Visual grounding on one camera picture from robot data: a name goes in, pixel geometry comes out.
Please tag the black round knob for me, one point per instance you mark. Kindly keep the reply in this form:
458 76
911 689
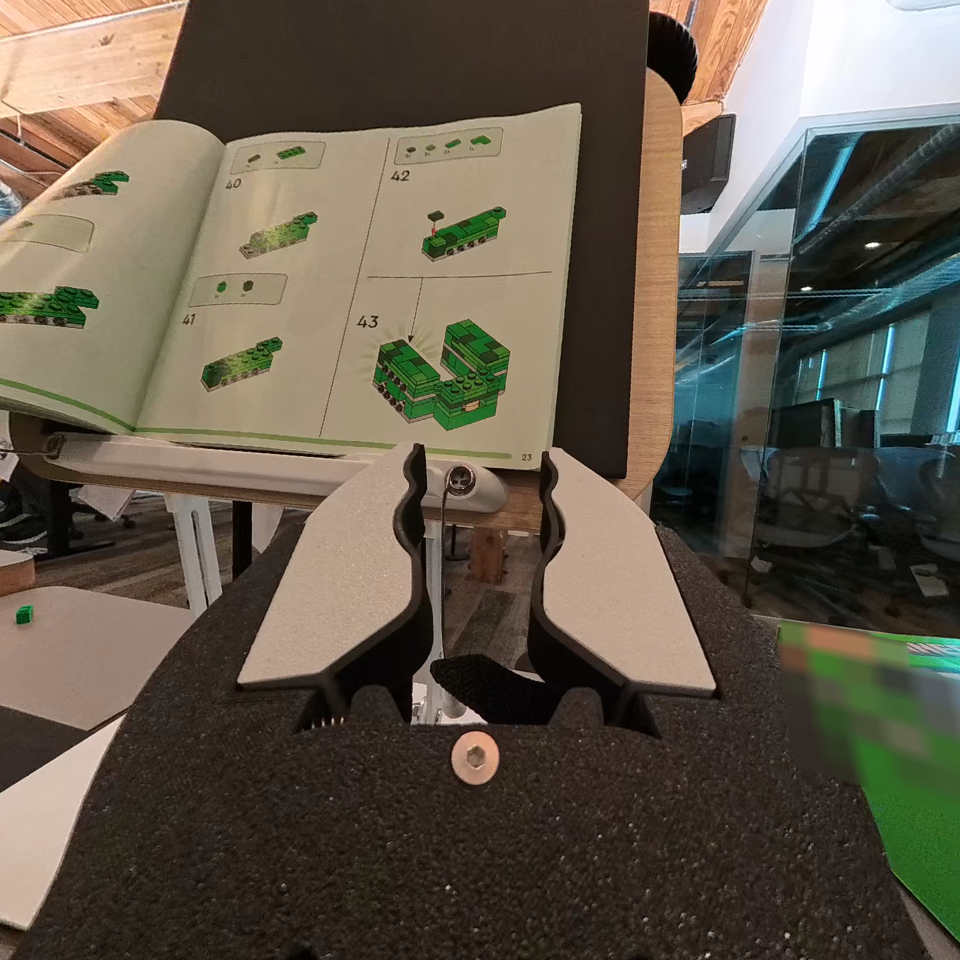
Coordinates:
671 52

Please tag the grey mesh office chair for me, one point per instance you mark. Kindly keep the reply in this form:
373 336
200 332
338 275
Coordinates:
817 480

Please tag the wooden post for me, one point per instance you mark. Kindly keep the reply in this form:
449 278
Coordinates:
487 555

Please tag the green toy box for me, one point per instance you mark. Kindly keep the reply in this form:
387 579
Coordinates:
922 840

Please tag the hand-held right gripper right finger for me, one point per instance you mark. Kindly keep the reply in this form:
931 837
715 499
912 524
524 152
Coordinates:
622 600

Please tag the black wall speaker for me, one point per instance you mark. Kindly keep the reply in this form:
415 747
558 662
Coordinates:
709 161

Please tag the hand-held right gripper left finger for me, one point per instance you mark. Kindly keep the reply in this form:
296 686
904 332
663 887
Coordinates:
337 585

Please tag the grey desk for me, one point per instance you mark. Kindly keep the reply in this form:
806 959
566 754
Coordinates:
90 660

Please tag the instruction booklet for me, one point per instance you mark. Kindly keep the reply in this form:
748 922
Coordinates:
300 300

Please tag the white book stand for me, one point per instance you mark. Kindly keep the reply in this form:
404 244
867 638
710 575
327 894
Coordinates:
450 60

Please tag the tiny green brick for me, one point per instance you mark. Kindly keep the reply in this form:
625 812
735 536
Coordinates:
25 615

